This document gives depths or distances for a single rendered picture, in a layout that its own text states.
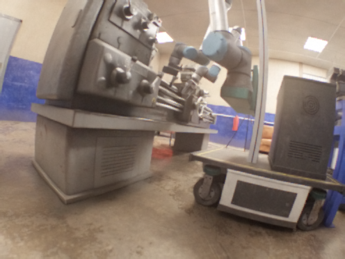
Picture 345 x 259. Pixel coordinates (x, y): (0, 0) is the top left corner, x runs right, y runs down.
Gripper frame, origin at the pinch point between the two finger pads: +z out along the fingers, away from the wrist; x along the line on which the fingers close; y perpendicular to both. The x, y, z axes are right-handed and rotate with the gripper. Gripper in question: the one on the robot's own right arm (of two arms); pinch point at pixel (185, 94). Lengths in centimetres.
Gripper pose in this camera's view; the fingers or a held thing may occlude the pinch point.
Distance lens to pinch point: 155.9
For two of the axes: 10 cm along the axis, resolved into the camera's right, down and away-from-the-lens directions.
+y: 7.5, 5.5, -3.6
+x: 3.5, 1.3, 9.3
